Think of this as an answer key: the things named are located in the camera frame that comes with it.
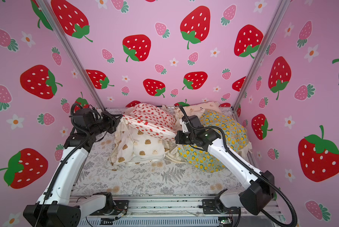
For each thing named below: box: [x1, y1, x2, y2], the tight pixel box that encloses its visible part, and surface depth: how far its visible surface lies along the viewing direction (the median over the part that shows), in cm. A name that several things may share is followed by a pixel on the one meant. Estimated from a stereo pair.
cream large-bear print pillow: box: [106, 118, 169, 171], surface depth 92 cm
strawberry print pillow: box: [121, 103, 178, 142], surface depth 78 cm
